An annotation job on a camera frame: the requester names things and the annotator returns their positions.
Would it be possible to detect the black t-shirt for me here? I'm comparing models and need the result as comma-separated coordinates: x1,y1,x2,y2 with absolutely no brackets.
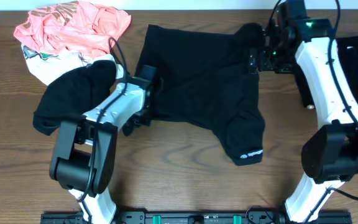
137,23,265,166

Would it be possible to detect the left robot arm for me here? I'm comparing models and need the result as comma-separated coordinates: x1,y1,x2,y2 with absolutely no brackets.
42,65,157,223

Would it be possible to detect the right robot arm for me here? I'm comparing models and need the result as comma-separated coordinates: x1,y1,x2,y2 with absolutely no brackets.
249,0,358,223

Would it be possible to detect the black garment under pile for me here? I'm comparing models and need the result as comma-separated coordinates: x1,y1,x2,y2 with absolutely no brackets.
33,60,117,136

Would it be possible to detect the pink crumpled shirt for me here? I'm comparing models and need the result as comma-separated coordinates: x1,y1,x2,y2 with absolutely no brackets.
14,1,132,58

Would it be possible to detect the white printed shirt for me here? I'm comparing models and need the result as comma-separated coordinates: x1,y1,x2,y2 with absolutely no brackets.
21,44,116,86

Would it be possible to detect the left black cable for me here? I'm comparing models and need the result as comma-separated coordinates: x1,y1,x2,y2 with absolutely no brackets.
76,37,130,224

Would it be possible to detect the black cable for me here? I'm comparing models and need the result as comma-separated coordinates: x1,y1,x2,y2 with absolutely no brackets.
267,0,358,223
76,37,130,224

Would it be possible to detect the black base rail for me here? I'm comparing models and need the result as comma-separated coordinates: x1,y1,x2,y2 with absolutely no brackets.
40,209,353,224

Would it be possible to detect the right black cable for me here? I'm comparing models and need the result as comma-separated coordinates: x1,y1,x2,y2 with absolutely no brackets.
267,0,358,223

